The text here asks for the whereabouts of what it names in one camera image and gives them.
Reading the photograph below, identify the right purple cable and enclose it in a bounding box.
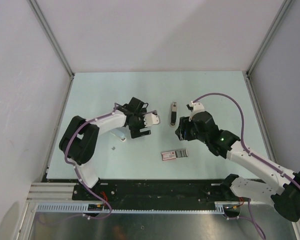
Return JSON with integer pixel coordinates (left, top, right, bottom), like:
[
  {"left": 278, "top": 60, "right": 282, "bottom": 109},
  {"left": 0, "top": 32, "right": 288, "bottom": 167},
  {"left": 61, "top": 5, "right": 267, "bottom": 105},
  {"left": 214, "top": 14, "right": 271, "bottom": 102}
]
[{"left": 192, "top": 92, "right": 300, "bottom": 238}]

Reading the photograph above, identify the grey slotted cable duct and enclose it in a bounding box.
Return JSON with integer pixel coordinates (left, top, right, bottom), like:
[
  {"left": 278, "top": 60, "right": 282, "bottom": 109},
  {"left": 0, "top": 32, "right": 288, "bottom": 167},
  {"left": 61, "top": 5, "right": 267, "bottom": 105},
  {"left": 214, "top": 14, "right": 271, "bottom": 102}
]
[{"left": 35, "top": 201, "right": 226, "bottom": 215}]

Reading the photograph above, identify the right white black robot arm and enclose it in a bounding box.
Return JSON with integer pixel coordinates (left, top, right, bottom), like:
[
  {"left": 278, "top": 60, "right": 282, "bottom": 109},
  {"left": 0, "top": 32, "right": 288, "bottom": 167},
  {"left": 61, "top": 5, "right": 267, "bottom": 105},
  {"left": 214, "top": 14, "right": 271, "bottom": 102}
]
[{"left": 175, "top": 111, "right": 300, "bottom": 222}]

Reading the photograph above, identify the right aluminium corner post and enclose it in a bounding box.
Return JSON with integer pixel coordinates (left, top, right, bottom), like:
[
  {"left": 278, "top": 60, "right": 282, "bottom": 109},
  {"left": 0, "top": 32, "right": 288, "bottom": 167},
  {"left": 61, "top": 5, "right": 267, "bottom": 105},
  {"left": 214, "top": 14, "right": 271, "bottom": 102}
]
[{"left": 246, "top": 0, "right": 295, "bottom": 76}]

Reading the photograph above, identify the aluminium front frame rail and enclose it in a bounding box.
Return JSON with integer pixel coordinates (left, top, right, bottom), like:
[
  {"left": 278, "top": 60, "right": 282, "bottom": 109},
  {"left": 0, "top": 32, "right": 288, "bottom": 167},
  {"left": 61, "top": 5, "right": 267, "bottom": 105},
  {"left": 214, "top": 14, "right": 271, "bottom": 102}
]
[{"left": 26, "top": 182, "right": 297, "bottom": 204}]

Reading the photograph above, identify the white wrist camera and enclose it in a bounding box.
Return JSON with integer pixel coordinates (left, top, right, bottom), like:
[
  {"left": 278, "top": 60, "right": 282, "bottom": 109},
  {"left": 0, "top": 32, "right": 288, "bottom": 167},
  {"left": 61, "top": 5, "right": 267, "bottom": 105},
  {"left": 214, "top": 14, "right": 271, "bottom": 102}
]
[
  {"left": 143, "top": 112, "right": 161, "bottom": 128},
  {"left": 186, "top": 101, "right": 205, "bottom": 121}
]

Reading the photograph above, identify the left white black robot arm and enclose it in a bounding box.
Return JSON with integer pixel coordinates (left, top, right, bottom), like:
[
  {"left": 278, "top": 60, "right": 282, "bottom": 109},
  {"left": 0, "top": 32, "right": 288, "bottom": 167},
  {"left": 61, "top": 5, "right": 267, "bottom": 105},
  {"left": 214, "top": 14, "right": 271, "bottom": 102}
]
[{"left": 59, "top": 97, "right": 160, "bottom": 200}]

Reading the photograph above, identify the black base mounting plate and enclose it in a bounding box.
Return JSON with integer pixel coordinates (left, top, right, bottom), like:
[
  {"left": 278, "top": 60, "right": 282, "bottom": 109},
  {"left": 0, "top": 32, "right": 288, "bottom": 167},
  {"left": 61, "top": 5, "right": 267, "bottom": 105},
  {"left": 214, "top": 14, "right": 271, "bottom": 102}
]
[{"left": 72, "top": 179, "right": 240, "bottom": 203}]

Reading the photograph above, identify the aluminium corner post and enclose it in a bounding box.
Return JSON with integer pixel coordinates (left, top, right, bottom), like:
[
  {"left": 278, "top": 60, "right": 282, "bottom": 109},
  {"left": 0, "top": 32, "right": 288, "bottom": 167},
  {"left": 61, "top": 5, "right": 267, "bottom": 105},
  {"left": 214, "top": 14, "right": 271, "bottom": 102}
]
[
  {"left": 246, "top": 0, "right": 295, "bottom": 76},
  {"left": 27, "top": 0, "right": 75, "bottom": 76}
]

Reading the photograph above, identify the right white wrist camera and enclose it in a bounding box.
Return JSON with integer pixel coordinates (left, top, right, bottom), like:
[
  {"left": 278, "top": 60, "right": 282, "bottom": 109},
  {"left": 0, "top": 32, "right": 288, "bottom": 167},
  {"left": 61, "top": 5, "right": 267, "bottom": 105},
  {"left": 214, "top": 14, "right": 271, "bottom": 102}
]
[{"left": 186, "top": 101, "right": 205, "bottom": 121}]

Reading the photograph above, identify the light blue stapler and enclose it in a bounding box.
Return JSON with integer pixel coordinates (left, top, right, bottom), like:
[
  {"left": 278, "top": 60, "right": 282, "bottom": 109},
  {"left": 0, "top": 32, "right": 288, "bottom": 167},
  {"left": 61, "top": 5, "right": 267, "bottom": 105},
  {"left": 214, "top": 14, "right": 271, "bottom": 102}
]
[{"left": 110, "top": 129, "right": 127, "bottom": 142}]

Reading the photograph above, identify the right aluminium side rail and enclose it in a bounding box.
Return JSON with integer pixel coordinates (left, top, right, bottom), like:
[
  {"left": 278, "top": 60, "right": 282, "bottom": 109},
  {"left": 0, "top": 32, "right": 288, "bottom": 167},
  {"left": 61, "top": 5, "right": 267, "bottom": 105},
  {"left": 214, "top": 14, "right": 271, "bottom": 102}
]
[{"left": 242, "top": 71, "right": 278, "bottom": 164}]

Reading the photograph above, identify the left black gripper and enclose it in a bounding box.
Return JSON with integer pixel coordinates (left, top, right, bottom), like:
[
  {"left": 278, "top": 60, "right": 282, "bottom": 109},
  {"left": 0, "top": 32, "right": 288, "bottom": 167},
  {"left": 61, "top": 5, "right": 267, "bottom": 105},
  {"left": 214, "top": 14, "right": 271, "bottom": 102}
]
[{"left": 128, "top": 108, "right": 151, "bottom": 139}]

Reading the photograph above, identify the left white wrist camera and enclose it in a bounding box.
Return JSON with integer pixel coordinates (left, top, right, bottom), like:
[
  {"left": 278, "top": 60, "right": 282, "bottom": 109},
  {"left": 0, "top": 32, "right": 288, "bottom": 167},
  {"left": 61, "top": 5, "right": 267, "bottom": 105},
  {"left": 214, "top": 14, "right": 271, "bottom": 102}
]
[{"left": 143, "top": 112, "right": 161, "bottom": 128}]

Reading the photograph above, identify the left aluminium corner post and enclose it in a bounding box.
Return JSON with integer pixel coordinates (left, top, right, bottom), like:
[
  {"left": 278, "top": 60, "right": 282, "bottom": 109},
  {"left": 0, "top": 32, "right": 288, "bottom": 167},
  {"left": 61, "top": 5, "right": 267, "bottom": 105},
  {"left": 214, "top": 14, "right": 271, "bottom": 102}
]
[{"left": 27, "top": 0, "right": 75, "bottom": 76}]

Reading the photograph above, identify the purple cable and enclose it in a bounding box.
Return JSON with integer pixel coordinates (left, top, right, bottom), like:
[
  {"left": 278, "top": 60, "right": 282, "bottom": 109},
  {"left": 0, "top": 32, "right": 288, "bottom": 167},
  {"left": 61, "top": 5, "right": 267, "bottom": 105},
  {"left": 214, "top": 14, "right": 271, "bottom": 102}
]
[
  {"left": 37, "top": 102, "right": 113, "bottom": 223},
  {"left": 192, "top": 92, "right": 300, "bottom": 238}
]

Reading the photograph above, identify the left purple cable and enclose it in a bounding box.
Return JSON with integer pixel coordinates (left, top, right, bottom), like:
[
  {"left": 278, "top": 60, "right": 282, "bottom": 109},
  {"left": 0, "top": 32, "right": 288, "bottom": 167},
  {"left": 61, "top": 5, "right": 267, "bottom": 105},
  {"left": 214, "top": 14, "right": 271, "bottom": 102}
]
[{"left": 37, "top": 102, "right": 113, "bottom": 223}]

